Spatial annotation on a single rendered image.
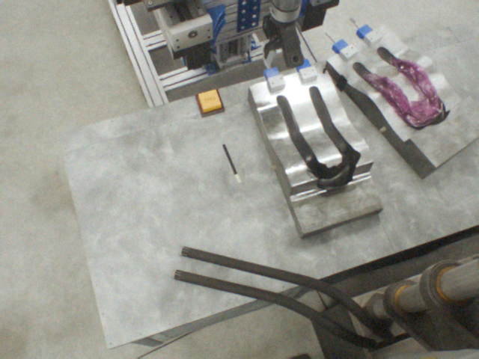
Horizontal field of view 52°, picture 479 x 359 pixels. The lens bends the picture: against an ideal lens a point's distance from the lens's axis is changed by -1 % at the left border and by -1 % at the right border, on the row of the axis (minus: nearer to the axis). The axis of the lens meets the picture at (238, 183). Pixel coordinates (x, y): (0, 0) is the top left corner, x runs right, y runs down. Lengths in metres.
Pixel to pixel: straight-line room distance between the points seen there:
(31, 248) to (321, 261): 1.45
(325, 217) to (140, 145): 0.63
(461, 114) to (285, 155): 0.57
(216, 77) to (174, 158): 0.90
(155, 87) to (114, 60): 0.46
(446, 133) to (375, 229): 0.37
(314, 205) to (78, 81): 1.65
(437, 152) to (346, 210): 0.33
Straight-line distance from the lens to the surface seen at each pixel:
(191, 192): 1.53
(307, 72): 1.60
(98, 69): 2.76
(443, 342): 1.31
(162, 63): 2.47
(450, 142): 1.62
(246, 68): 2.44
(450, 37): 1.98
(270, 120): 1.54
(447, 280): 1.02
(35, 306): 2.41
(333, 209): 1.48
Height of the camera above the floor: 2.25
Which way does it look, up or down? 70 degrees down
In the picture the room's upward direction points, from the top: 4 degrees clockwise
